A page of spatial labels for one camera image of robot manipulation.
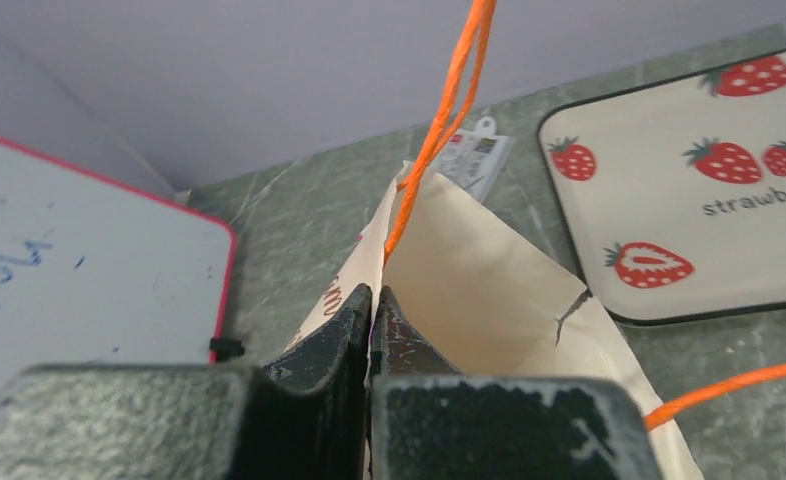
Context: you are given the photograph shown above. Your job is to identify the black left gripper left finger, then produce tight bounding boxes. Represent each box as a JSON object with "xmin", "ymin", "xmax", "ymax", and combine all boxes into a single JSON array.
[{"xmin": 0, "ymin": 284, "xmax": 373, "ymax": 479}]

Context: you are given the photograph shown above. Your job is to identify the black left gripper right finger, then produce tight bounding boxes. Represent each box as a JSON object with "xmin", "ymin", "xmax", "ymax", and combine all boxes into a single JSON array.
[{"xmin": 368, "ymin": 287, "xmax": 662, "ymax": 479}]

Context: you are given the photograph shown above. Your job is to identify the beige paper bag orange handles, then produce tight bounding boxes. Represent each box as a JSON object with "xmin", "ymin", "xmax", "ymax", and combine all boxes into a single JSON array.
[{"xmin": 280, "ymin": 0, "xmax": 786, "ymax": 480}]

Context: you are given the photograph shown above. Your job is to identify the small plastic packet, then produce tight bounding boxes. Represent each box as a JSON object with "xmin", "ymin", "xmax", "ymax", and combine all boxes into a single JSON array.
[{"xmin": 432, "ymin": 116, "xmax": 516, "ymax": 203}]

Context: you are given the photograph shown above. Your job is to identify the pink framed whiteboard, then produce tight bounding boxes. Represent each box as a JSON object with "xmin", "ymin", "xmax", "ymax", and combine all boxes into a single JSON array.
[{"xmin": 0, "ymin": 138, "xmax": 236, "ymax": 390}]

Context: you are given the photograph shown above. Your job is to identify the strawberry print tray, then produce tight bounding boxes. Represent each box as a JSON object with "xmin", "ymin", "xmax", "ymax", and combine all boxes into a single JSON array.
[{"xmin": 537, "ymin": 50, "xmax": 786, "ymax": 325}]

